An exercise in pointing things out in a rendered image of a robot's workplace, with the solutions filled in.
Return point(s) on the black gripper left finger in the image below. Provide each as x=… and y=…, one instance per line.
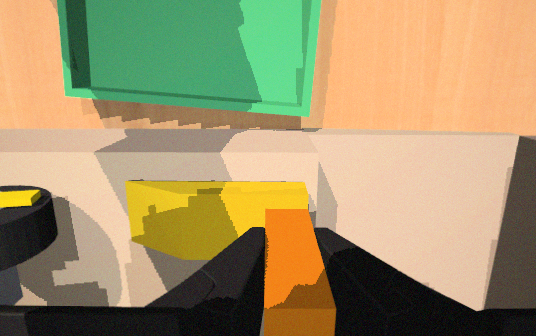
x=225, y=297

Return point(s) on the beige wooden ramp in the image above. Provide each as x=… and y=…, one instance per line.
x=454, y=210

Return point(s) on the green tray floor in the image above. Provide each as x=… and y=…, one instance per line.
x=246, y=49

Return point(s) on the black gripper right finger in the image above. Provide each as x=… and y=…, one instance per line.
x=372, y=298

